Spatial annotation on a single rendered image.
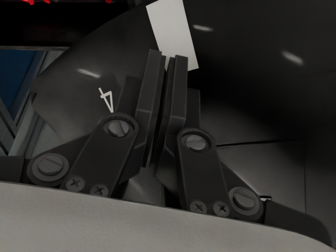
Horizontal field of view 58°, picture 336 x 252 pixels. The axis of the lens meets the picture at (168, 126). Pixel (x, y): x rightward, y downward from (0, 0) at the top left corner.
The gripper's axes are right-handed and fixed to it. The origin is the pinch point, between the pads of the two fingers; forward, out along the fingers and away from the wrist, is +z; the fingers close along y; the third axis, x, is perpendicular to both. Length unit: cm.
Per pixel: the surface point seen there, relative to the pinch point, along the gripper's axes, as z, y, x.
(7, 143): 32, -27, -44
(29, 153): 55, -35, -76
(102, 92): 3.7, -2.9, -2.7
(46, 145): 59, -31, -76
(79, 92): 4.3, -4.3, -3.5
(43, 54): 55, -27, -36
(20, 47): 15.5, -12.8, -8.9
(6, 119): 34, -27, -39
